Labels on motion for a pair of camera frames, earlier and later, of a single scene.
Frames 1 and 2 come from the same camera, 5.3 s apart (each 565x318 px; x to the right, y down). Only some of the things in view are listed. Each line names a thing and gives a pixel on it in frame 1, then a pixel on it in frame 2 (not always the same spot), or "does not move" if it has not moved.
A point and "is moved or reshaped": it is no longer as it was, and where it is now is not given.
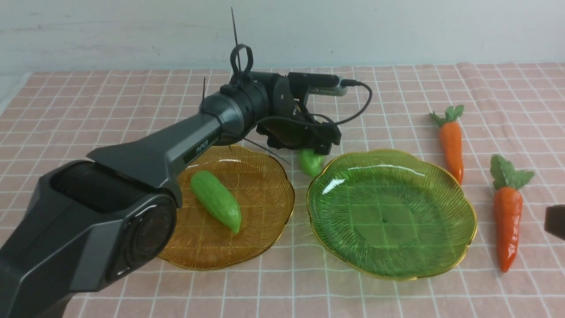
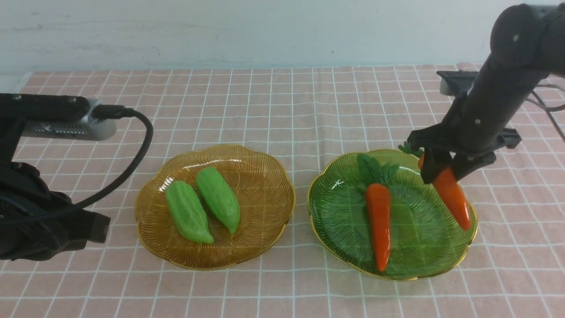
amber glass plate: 261,185 does not move
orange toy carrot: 508,181 → 376,178
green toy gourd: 311,162 → 189,212
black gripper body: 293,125 → 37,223
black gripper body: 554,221 → 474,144
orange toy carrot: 450,134 is moved or reshaped
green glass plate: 391,213 does not move
